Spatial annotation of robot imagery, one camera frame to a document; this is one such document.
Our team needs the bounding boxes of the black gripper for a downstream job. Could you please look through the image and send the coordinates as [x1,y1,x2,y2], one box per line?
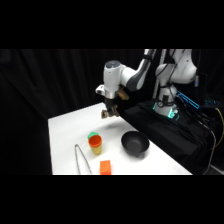
[103,95,120,117]

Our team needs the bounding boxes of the black bowl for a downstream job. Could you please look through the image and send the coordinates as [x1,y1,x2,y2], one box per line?
[120,130,151,158]

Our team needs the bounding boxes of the tan connector on wrist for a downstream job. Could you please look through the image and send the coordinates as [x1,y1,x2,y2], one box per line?
[116,86,131,101]

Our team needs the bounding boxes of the green block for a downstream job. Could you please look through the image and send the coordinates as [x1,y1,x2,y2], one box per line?
[87,131,101,140]

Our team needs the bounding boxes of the yellow plastic cup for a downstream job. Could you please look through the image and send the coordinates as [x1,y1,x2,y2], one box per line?
[89,145,103,156]

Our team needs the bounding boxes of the orange block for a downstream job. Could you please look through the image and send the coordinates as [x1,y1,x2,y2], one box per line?
[99,159,113,176]

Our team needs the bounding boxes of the metal tongs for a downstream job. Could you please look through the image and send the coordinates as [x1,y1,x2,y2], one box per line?
[73,143,94,176]

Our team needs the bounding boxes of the black robot stand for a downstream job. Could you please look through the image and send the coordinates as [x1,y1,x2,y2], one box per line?
[119,99,221,176]

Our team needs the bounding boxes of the blue lit control box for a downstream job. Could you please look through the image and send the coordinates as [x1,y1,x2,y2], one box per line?
[175,90,201,111]

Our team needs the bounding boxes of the black curtain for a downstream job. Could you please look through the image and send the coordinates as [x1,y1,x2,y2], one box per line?
[0,49,224,176]

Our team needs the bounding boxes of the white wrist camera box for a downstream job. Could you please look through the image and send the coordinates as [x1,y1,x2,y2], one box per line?
[94,84,107,98]

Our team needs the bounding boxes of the yellow cable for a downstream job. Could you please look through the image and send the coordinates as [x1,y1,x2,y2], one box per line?
[213,107,224,149]

